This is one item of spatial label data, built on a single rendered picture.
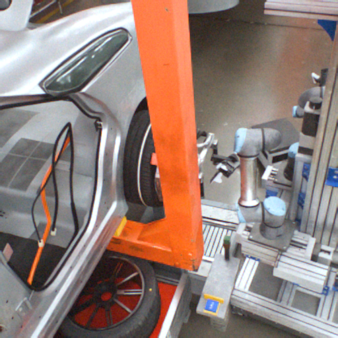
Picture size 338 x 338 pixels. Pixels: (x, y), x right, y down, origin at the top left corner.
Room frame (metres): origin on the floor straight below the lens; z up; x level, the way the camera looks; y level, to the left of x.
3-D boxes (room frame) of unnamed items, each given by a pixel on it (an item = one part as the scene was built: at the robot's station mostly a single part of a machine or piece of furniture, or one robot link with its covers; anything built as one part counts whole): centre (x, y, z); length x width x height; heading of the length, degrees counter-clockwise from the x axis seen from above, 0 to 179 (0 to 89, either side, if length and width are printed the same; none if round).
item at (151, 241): (1.76, 0.26, 0.69); 0.52 x 0.17 x 0.35; 65
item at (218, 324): (1.43, -0.20, 0.21); 0.10 x 0.10 x 0.42; 65
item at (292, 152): (1.95, -0.81, 0.98); 0.13 x 0.12 x 0.14; 73
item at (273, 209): (1.53, -0.53, 0.98); 0.13 x 0.12 x 0.14; 83
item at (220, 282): (1.46, -0.21, 0.44); 0.43 x 0.17 x 0.03; 155
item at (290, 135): (2.96, -1.01, 0.17); 0.43 x 0.36 x 0.34; 10
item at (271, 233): (1.53, -0.54, 0.87); 0.15 x 0.15 x 0.10
